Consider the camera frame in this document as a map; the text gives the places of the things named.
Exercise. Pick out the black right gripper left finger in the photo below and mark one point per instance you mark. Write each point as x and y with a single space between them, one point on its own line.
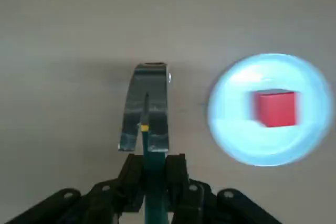
105 197

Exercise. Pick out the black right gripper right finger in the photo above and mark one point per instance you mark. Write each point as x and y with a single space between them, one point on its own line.
197 200

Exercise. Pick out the red wooden cube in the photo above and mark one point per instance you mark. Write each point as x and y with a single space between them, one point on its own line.
278 108

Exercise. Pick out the light blue round plate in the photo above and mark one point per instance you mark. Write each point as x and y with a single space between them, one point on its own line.
236 142

